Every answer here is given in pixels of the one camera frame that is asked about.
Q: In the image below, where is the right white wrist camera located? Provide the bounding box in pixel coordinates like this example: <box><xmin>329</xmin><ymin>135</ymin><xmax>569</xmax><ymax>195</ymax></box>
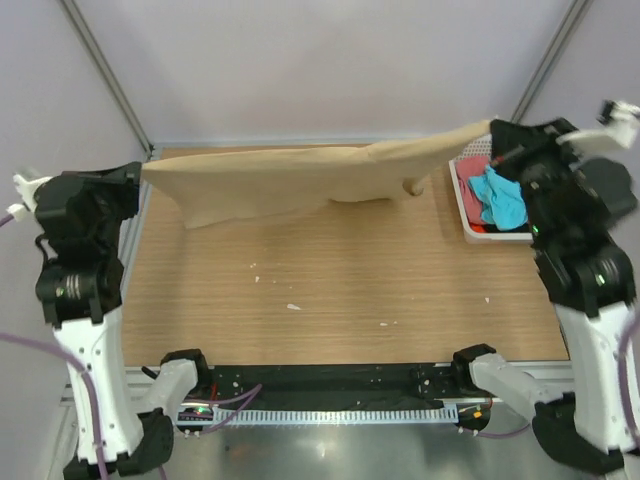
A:
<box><xmin>556</xmin><ymin>100</ymin><xmax>639</xmax><ymax>155</ymax></box>

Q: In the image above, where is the purple cable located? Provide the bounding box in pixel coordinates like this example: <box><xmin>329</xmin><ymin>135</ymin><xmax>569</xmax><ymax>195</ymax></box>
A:
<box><xmin>0</xmin><ymin>207</ymin><xmax>264</xmax><ymax>480</ymax></box>
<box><xmin>474</xmin><ymin>304</ymin><xmax>640</xmax><ymax>451</ymax></box>

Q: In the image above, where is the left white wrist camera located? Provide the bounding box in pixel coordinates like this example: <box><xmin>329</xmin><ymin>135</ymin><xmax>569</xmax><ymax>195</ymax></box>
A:
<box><xmin>6</xmin><ymin>169</ymin><xmax>52</xmax><ymax>222</ymax></box>

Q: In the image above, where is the white plastic laundry basket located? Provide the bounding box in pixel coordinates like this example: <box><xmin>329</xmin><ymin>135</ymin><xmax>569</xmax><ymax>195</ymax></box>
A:
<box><xmin>448</xmin><ymin>134</ymin><xmax>532</xmax><ymax>244</ymax></box>

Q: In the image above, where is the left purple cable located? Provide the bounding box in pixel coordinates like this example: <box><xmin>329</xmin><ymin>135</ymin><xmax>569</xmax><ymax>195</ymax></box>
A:
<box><xmin>0</xmin><ymin>207</ymin><xmax>264</xmax><ymax>480</ymax></box>

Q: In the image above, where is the aluminium corner post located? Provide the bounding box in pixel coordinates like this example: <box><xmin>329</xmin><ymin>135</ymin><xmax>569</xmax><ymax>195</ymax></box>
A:
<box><xmin>57</xmin><ymin>0</ymin><xmax>154</xmax><ymax>159</ymax></box>
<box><xmin>510</xmin><ymin>0</ymin><xmax>594</xmax><ymax>123</ymax></box>

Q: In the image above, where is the black garment in basket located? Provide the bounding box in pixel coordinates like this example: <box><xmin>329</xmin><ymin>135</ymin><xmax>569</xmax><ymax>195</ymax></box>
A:
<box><xmin>469</xmin><ymin>222</ymin><xmax>531</xmax><ymax>234</ymax></box>

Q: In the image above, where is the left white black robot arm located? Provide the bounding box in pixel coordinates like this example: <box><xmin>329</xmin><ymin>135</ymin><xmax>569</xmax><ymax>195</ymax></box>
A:
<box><xmin>32</xmin><ymin>162</ymin><xmax>211</xmax><ymax>479</ymax></box>

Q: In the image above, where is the pink t shirt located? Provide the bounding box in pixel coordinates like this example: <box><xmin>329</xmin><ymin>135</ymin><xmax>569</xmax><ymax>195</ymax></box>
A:
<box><xmin>455</xmin><ymin>156</ymin><xmax>490</xmax><ymax>225</ymax></box>

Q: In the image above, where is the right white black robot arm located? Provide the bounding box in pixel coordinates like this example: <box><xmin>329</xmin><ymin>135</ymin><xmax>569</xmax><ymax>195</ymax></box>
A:
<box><xmin>452</xmin><ymin>118</ymin><xmax>639</xmax><ymax>475</ymax></box>

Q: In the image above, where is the turquoise t shirt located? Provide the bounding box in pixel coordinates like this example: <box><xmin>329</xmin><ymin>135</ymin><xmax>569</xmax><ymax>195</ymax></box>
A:
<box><xmin>469</xmin><ymin>166</ymin><xmax>528</xmax><ymax>231</ymax></box>

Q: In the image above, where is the beige t shirt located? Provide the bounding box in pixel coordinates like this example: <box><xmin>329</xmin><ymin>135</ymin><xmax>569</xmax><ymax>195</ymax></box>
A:
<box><xmin>141</xmin><ymin>120</ymin><xmax>490</xmax><ymax>229</ymax></box>

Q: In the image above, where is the left aluminium corner post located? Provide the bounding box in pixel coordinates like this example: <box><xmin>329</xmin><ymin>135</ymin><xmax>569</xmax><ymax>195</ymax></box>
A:
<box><xmin>57</xmin><ymin>0</ymin><xmax>154</xmax><ymax>159</ymax></box>

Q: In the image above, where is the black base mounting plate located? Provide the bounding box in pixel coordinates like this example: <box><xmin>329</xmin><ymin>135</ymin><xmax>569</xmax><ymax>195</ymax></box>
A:
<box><xmin>210</xmin><ymin>363</ymin><xmax>488</xmax><ymax>412</ymax></box>

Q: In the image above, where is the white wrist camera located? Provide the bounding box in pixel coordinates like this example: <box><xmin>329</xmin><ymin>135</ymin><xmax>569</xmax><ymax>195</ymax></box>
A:
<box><xmin>6</xmin><ymin>169</ymin><xmax>52</xmax><ymax>222</ymax></box>
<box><xmin>556</xmin><ymin>100</ymin><xmax>639</xmax><ymax>155</ymax></box>

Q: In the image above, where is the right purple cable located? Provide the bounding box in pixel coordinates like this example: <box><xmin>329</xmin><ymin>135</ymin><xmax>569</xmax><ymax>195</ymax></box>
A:
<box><xmin>474</xmin><ymin>304</ymin><xmax>640</xmax><ymax>451</ymax></box>

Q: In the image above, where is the right aluminium corner post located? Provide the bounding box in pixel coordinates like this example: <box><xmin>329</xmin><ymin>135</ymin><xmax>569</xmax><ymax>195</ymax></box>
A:
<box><xmin>510</xmin><ymin>0</ymin><xmax>594</xmax><ymax>123</ymax></box>

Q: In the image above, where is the white slotted cable duct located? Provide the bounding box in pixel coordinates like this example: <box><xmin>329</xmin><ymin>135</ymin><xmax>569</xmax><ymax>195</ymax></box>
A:
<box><xmin>174</xmin><ymin>405</ymin><xmax>459</xmax><ymax>426</ymax></box>

